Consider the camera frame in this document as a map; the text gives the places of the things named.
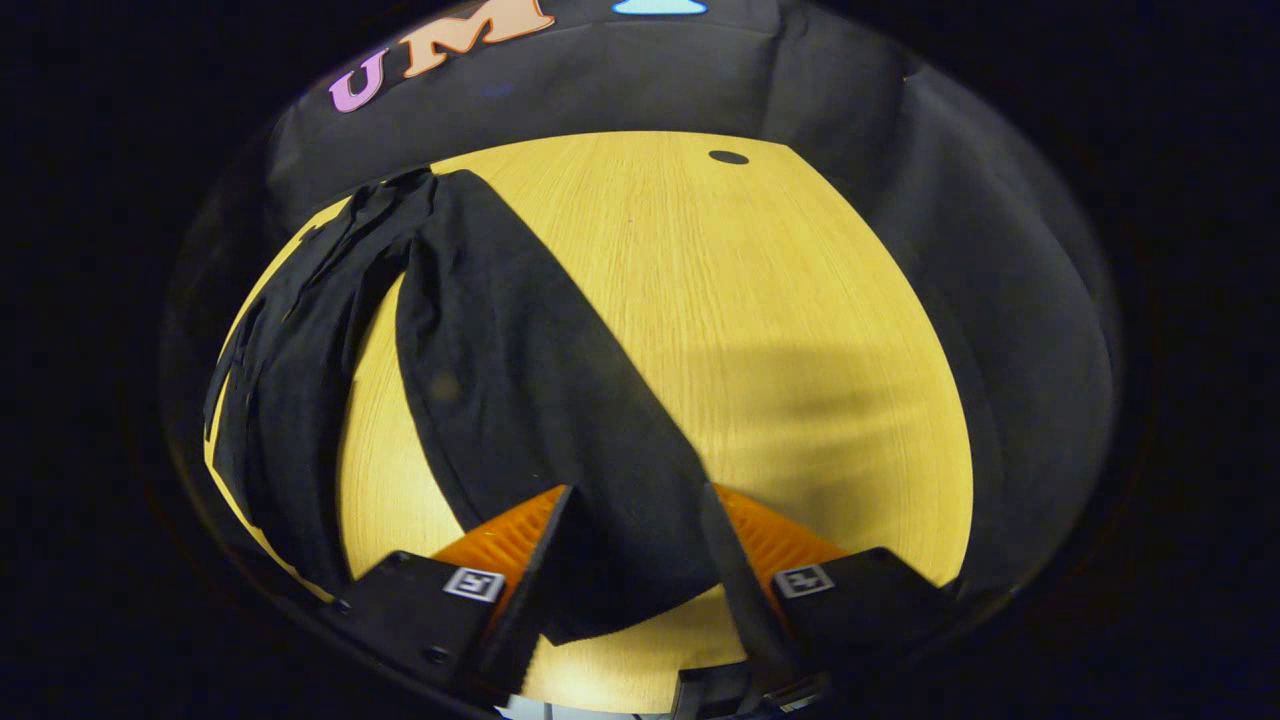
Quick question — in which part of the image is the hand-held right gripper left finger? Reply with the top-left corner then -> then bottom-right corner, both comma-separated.
333,484 -> 578,706

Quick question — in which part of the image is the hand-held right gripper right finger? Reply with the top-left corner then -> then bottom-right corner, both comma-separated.
698,482 -> 958,691

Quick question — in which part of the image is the black buttoned coat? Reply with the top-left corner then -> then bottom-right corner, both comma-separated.
203,167 -> 746,646

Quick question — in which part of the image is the black backdrop cloth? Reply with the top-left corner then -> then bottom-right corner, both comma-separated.
165,0 -> 1121,621

